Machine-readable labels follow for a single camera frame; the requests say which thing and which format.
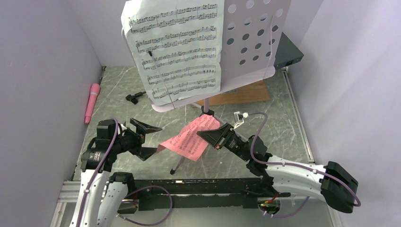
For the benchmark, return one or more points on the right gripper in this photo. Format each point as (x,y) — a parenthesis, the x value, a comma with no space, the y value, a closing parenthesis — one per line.
(218,137)

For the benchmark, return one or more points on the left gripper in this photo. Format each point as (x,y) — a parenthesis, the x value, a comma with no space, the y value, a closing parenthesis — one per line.
(141,129)

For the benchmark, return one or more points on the pink sheet music page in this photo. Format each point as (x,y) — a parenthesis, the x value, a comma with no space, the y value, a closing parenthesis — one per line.
(187,143)

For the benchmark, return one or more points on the white sheet music page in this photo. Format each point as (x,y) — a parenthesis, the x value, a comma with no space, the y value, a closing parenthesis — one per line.
(176,46)

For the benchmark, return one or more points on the lilac perforated music stand desk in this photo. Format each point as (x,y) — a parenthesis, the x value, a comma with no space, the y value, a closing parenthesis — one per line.
(251,34)

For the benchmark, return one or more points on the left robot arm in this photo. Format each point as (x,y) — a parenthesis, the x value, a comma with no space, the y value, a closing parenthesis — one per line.
(101,192)

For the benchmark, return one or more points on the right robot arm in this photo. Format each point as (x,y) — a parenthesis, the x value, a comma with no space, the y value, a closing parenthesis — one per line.
(330,183)

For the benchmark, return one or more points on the black microphone desk stand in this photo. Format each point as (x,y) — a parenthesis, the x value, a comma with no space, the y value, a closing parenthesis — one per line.
(134,98)

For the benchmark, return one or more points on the wooden board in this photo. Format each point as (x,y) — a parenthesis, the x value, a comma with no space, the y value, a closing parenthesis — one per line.
(255,92)

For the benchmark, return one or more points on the dark teal rack unit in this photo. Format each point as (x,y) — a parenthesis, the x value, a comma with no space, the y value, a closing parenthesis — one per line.
(287,53)

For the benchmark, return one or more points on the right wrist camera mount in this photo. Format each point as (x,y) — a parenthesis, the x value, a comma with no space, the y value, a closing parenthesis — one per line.
(239,118)

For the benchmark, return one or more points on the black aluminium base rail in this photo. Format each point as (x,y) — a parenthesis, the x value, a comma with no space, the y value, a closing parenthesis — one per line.
(228,192)

